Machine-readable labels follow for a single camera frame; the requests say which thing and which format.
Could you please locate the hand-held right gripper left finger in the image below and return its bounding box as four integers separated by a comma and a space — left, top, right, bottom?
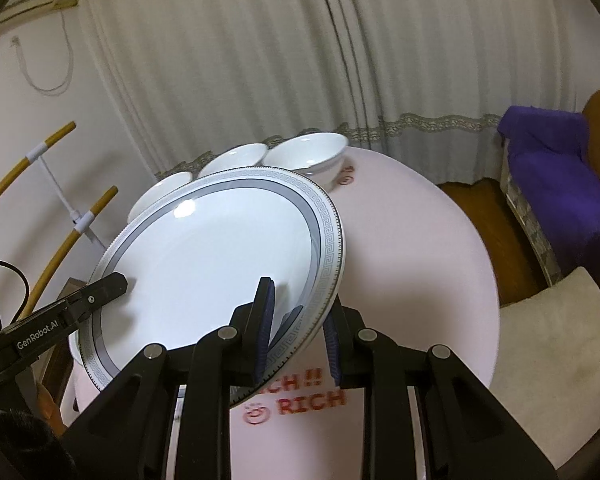
60, 276, 277, 480

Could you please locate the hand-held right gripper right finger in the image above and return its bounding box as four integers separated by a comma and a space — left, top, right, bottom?
321, 300, 560, 480

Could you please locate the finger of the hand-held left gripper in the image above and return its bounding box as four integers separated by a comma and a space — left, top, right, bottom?
70, 272, 129, 318

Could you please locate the white plate grey rim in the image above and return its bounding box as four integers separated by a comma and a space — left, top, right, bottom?
69, 166, 349, 408

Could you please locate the white bowl grey band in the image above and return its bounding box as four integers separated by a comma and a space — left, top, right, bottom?
264, 132, 350, 176
198, 143, 268, 178
126, 171, 195, 226

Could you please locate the person's left forearm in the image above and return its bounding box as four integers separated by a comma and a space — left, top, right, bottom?
0, 407, 76, 480

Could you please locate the round table pink cloth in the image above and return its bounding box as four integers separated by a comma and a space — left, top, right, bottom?
60, 147, 501, 480

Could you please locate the white cushion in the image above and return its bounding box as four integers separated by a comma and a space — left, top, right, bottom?
490, 266, 600, 471

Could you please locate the patterned sofa cover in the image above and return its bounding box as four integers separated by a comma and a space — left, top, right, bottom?
500, 140, 561, 286

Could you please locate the purple blanket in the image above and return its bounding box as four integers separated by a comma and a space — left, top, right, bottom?
497, 105, 600, 306

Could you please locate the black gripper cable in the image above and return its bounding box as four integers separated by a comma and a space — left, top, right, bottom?
0, 259, 31, 321

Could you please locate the short wooden barre rail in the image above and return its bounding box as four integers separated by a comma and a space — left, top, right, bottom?
17, 186, 119, 321

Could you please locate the white power cable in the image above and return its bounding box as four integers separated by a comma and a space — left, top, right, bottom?
10, 10, 76, 95

